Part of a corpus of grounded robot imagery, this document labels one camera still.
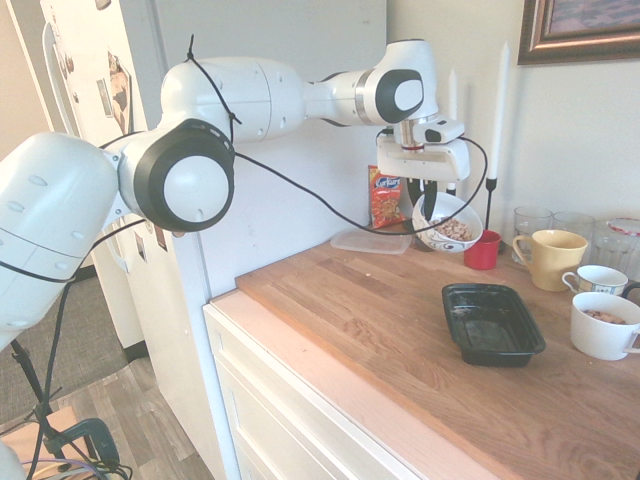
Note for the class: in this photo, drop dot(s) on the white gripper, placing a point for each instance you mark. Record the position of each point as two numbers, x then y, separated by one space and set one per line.
440 162

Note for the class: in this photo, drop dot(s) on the white swirl-patterned bowl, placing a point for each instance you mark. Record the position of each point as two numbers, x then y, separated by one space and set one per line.
452 205

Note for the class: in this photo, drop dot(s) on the cereal rings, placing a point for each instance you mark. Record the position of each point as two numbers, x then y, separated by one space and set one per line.
452 230

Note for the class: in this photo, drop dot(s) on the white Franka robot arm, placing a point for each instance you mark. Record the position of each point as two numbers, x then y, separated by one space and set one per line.
250 100

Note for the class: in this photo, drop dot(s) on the cereal in white mug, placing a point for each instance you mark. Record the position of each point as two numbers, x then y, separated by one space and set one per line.
605 316

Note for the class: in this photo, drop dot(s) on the orange snack bag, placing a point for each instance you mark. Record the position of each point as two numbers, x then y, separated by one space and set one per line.
386 200

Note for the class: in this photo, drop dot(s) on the clear plastic container lid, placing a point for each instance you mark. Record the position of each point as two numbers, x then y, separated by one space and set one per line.
370 242

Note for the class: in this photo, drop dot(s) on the red mug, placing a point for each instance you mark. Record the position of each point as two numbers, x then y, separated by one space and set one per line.
487 255

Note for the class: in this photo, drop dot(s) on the medium white taper candle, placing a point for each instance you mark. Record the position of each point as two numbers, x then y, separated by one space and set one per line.
453 95

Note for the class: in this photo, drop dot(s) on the clear drinking glass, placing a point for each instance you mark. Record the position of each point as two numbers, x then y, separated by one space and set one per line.
532 220
575 222
612 250

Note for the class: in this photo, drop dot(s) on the tall white taper candle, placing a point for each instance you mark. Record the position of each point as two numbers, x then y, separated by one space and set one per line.
500 110

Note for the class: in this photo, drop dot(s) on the black plastic food container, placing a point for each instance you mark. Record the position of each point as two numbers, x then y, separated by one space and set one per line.
492 325

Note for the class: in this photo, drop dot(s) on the yellow mug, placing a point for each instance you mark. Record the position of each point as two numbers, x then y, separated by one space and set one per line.
555 262

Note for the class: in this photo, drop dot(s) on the white cup with patterned band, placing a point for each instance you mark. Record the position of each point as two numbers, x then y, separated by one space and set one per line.
600 280

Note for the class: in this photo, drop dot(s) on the white refrigerator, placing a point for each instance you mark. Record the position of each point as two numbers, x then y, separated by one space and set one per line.
300 25

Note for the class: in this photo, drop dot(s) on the large plain white mug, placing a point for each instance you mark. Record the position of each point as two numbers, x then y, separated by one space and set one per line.
597 337

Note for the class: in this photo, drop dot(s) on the framed picture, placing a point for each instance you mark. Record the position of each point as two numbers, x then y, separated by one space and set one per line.
580 30

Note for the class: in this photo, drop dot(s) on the white kitchen cabinet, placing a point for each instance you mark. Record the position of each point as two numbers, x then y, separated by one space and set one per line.
280 400

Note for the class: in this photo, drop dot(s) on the dark oval fridge magnet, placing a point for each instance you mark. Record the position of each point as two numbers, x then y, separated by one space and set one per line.
161 239

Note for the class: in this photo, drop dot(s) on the small rectangular picture magnet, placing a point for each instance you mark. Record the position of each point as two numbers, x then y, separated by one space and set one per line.
141 247

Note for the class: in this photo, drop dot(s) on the large photo fridge magnet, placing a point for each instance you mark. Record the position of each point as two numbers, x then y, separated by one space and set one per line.
120 85

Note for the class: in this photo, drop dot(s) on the small grey photo magnet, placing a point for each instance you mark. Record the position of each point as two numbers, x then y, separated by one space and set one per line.
104 97

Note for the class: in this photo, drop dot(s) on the green clamp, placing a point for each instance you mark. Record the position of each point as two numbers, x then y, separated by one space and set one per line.
95 435

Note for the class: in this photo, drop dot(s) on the black tripod stand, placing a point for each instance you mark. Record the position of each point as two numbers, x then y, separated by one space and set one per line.
25 370

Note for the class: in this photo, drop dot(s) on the plywood mounting board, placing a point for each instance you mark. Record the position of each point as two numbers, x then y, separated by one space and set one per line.
20 440

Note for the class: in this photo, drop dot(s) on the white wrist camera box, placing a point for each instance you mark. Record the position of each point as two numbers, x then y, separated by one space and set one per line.
442 131

